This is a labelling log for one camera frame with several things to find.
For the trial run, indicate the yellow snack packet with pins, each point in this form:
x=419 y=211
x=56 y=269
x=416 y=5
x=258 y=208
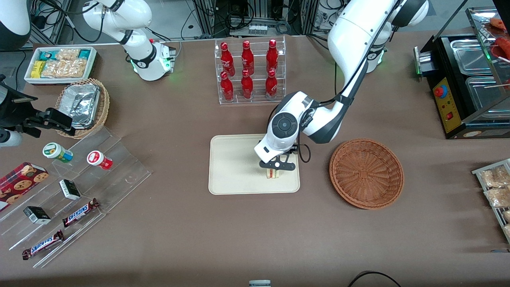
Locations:
x=38 y=69

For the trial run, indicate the small clear cracker bag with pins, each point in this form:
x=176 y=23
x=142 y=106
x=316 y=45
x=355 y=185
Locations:
x=67 y=54

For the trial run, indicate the tan wicker basket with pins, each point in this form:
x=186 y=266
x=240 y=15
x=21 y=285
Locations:
x=103 y=107

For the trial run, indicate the orange sausage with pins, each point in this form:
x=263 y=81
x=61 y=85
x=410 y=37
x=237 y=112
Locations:
x=500 y=23

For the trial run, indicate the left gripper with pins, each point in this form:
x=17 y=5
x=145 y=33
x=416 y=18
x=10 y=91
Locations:
x=293 y=149

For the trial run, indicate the green lid yogurt cup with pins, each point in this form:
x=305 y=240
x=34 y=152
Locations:
x=53 y=151

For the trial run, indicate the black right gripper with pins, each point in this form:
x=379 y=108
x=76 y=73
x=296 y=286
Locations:
x=12 y=112

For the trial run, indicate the cream rectangular tray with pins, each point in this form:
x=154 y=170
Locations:
x=231 y=167

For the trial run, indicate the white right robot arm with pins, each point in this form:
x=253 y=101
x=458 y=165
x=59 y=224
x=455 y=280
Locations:
x=139 y=56

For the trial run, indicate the red lid yogurt cup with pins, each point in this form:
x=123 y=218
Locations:
x=97 y=159

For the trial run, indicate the teal snack packet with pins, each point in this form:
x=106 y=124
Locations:
x=84 y=54
x=48 y=55

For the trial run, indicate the black food warmer machine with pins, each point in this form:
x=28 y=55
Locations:
x=446 y=103

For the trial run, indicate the white power strip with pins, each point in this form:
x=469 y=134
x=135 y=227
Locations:
x=258 y=29

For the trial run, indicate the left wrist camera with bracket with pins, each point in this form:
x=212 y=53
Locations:
x=279 y=163

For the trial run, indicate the small black white box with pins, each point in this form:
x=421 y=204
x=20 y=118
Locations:
x=36 y=215
x=70 y=189

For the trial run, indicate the clear acrylic stepped shelf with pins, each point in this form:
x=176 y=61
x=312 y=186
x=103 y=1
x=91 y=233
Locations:
x=119 y=175

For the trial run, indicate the aluminium frame rack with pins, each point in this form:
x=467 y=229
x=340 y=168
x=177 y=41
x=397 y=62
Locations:
x=303 y=16

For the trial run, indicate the brown wicker basket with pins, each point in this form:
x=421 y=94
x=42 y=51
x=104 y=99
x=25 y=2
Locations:
x=366 y=175

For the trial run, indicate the large clear cracker bag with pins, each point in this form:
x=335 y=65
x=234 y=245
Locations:
x=65 y=68

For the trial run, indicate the red sausage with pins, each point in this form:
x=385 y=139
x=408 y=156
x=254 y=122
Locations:
x=504 y=47

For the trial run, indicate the white plastic snack bin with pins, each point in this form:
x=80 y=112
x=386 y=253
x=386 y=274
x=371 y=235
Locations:
x=32 y=79

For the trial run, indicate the triangular sandwich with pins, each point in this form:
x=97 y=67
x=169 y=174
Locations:
x=274 y=174

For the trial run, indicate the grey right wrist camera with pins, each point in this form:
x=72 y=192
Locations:
x=10 y=138

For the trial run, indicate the small grey device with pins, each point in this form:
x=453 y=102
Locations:
x=259 y=283

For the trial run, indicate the red cookie box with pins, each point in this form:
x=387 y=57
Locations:
x=20 y=183

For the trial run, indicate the clear acrylic bottle rack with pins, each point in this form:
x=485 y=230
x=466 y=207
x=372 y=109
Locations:
x=257 y=67

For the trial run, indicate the red soda bottle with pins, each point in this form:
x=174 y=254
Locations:
x=272 y=54
x=247 y=56
x=226 y=56
x=271 y=85
x=247 y=87
x=227 y=88

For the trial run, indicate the clear bag of snacks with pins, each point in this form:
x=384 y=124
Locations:
x=498 y=197
x=507 y=216
x=494 y=177

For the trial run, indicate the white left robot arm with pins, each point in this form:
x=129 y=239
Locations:
x=354 y=32

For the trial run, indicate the Snickers chocolate bar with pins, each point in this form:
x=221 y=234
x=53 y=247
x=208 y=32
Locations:
x=42 y=245
x=79 y=213

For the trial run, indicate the silver foil container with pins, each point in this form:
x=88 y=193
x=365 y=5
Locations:
x=81 y=104

